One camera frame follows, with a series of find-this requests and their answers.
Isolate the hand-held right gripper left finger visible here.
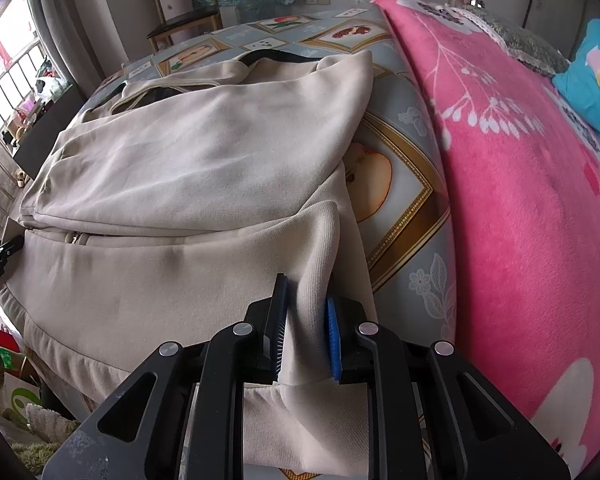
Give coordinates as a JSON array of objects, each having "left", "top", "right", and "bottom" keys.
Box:
[{"left": 41, "top": 273, "right": 288, "bottom": 480}]

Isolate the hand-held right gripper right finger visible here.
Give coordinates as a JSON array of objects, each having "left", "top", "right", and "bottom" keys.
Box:
[{"left": 325, "top": 297, "right": 571, "bottom": 480}]

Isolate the cream zip jacket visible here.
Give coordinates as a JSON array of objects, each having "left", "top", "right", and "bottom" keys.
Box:
[{"left": 0, "top": 50, "right": 381, "bottom": 480}]

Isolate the black cabinet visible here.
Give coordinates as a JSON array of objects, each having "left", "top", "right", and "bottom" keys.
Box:
[{"left": 12, "top": 85, "right": 88, "bottom": 178}]

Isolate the light blue printed bed sheet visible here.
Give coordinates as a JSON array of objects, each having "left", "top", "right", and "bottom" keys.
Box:
[{"left": 87, "top": 5, "right": 458, "bottom": 480}]

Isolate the metal window grille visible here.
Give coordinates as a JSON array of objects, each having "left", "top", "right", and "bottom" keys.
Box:
[{"left": 0, "top": 40, "right": 56, "bottom": 231}]

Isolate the pink floral blanket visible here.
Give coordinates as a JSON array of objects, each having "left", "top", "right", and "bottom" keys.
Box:
[{"left": 370, "top": 0, "right": 600, "bottom": 480}]

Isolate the grey curtain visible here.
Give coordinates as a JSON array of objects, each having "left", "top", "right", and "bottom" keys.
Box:
[{"left": 22, "top": 0, "right": 106, "bottom": 86}]

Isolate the wooden shelf stand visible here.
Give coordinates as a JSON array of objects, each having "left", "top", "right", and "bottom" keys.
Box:
[{"left": 146, "top": 0, "right": 223, "bottom": 53}]

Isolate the grey sequined pillow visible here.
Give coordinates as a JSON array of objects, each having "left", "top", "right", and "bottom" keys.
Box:
[{"left": 472, "top": 7, "right": 571, "bottom": 78}]

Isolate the cyan printed pillow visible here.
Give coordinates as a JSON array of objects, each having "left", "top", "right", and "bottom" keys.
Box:
[{"left": 552, "top": 19, "right": 600, "bottom": 156}]

